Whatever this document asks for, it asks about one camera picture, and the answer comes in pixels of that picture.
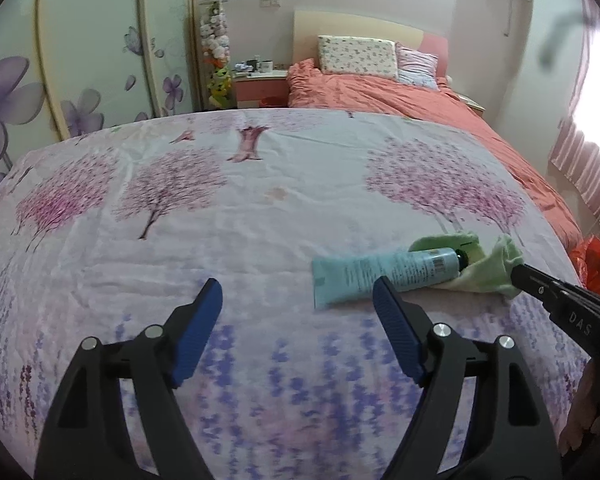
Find flower printed wardrobe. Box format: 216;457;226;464
0;0;196;206

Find pink nightstand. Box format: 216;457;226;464
231;70;289;108

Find light green cloth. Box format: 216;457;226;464
408;230;526;298

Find pink curtain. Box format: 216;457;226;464
547;115;600;211

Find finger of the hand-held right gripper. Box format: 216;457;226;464
511;263;600;316

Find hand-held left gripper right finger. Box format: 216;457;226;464
372;276;563;480

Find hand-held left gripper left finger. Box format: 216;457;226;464
34;277;224;480

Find red plastic bag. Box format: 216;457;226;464
570;237;600;303

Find teal cream tube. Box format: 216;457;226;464
312;247;470;311

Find wooden bedside table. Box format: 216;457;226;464
455;92;486;113

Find yellow green plush toy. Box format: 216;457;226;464
207;66;232;110

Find striped pillow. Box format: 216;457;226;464
396;45;440;91

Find tree printed blanket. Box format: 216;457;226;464
0;109;596;480

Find floral pillow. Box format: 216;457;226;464
317;35;400;81

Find hanging column of plush toys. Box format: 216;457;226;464
200;0;231;68

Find orange duvet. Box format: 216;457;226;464
286;58;583;251

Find beige pink headboard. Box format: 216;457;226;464
292;8;449;78

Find person's right hand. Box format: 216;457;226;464
565;360;600;456

